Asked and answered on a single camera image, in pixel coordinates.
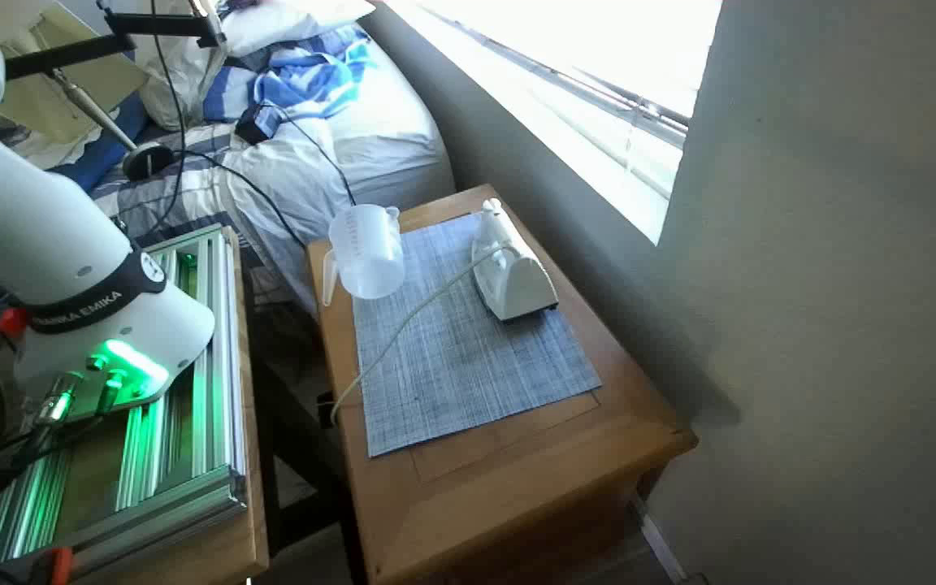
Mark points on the translucent plastic measuring jar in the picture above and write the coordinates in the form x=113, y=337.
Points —
x=373, y=260

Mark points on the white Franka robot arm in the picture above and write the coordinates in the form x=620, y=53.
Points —
x=33, y=229

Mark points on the grey woven placemat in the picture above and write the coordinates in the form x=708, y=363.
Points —
x=471, y=369

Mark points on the white mattress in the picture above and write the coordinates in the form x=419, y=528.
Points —
x=393, y=141

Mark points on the white window sill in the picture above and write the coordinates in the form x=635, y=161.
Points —
x=588, y=141

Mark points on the wooden side table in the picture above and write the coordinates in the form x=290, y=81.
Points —
x=511, y=493

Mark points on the blue white striped cloth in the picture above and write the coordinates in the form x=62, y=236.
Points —
x=308, y=76

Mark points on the white pillow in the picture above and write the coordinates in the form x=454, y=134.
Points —
x=294, y=19

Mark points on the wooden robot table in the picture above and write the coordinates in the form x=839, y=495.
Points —
x=241, y=540

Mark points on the black stand bar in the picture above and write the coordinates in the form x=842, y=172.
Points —
x=66, y=53

